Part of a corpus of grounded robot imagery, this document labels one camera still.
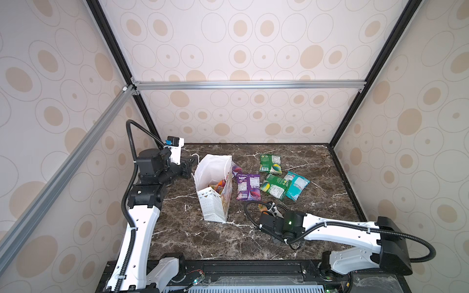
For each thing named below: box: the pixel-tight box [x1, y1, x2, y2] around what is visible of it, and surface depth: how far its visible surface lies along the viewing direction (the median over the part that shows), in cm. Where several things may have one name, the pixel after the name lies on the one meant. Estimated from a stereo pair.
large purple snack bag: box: [236, 173, 262, 201], surface depth 99 cm
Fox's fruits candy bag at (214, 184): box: [208, 179, 222, 195], surface depth 96 cm
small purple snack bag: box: [232, 164, 243, 179], surface depth 105 cm
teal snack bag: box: [283, 170, 311, 202], surface depth 99 cm
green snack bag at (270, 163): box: [258, 153, 283, 175], surface depth 108 cm
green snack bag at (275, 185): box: [260, 173, 291, 200], surface depth 97 cm
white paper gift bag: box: [191, 153, 233, 224], surface depth 81 cm
